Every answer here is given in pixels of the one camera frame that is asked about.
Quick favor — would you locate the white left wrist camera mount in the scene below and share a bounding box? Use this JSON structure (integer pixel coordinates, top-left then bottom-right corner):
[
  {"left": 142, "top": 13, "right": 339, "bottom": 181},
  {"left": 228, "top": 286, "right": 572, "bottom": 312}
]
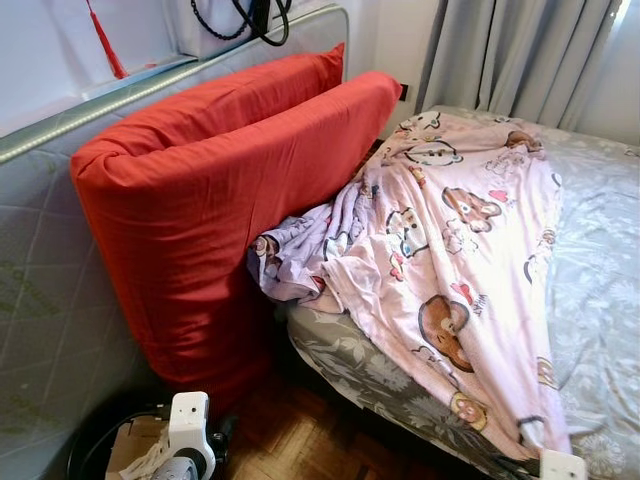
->
[{"left": 167, "top": 392, "right": 216, "bottom": 479}]

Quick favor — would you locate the red covered folded mattress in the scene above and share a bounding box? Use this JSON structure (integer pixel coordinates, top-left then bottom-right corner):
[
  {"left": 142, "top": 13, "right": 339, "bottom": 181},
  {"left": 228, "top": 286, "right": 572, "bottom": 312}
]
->
[{"left": 70, "top": 42, "right": 403, "bottom": 406}]

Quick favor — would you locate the black looped strap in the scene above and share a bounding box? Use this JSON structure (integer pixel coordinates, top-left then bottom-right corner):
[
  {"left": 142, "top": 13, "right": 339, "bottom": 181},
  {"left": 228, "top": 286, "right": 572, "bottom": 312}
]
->
[{"left": 235, "top": 0, "right": 293, "bottom": 48}]

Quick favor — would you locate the brown cardboard piece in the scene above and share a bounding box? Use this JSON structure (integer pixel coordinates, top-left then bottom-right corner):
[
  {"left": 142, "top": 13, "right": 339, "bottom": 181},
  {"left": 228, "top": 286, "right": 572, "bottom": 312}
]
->
[{"left": 105, "top": 418, "right": 171, "bottom": 480}]

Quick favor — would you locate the red hanging tassel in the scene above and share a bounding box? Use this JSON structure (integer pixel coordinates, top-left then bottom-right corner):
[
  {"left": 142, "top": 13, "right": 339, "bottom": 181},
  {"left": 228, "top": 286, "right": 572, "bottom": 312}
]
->
[{"left": 85, "top": 0, "right": 129, "bottom": 81}]

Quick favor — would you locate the black waste bin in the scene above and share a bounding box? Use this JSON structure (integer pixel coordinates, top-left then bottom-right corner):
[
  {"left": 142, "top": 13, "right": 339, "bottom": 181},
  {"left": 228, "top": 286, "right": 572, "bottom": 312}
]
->
[{"left": 65, "top": 395, "right": 241, "bottom": 480}]

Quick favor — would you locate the crumpled white paper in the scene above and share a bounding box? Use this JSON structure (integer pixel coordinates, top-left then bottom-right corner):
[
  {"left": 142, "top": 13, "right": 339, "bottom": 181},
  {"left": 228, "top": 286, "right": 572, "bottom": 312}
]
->
[{"left": 130, "top": 435, "right": 186, "bottom": 480}]

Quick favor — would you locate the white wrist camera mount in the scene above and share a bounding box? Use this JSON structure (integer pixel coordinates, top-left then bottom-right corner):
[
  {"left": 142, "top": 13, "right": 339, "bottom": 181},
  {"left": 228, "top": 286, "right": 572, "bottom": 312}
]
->
[
  {"left": 538, "top": 450, "right": 588, "bottom": 480},
  {"left": 167, "top": 392, "right": 216, "bottom": 479}
]

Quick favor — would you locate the grey pleated curtain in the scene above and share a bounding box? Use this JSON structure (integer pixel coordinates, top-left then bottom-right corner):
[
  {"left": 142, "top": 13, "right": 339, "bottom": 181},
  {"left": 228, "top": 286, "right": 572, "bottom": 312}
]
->
[{"left": 415, "top": 0, "right": 623, "bottom": 131}]

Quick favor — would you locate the black beaded string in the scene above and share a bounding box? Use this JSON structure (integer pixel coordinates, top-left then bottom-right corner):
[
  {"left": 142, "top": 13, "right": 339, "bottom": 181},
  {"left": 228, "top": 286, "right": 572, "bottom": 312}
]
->
[{"left": 190, "top": 0, "right": 251, "bottom": 43}]

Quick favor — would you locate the pink cartoon print blanket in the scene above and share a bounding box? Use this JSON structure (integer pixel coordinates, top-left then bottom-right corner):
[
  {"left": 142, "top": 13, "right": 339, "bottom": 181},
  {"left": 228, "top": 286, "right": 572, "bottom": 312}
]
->
[{"left": 247, "top": 110, "right": 573, "bottom": 461}]

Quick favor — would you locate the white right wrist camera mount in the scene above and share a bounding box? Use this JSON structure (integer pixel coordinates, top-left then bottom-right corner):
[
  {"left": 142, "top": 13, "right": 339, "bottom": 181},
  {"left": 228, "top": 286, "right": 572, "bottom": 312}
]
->
[{"left": 538, "top": 450, "right": 588, "bottom": 480}]

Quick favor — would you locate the grey floral bed sheet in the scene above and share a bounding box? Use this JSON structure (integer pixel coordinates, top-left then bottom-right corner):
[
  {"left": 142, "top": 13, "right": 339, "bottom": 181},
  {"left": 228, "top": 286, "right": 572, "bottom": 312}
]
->
[{"left": 285, "top": 105, "right": 640, "bottom": 480}]

